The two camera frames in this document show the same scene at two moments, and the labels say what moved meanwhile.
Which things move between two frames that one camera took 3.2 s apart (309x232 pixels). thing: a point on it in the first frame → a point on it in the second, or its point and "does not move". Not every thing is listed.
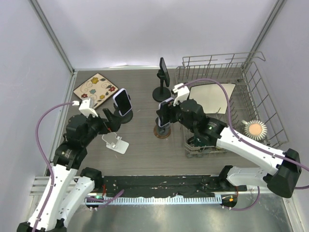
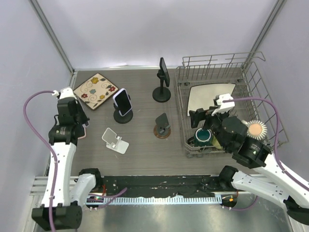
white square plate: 212,97 does not move
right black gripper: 158,112 → 200,114
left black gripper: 113,124 → 84,118
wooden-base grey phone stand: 163,132 does not move
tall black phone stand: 161,93 does not move
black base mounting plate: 206,185 does not move
